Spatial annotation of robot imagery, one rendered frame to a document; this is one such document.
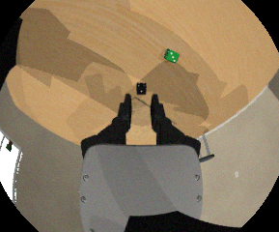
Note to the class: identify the brown mat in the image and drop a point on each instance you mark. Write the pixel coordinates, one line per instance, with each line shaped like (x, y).
(141, 124)

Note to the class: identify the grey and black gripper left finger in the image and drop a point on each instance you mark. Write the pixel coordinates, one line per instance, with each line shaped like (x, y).
(114, 133)

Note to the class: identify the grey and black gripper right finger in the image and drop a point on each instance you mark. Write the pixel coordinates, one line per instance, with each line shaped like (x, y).
(166, 133)

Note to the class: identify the black die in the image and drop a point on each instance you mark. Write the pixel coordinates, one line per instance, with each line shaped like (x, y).
(141, 88)

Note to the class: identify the green die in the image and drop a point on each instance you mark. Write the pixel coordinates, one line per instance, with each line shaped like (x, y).
(171, 55)

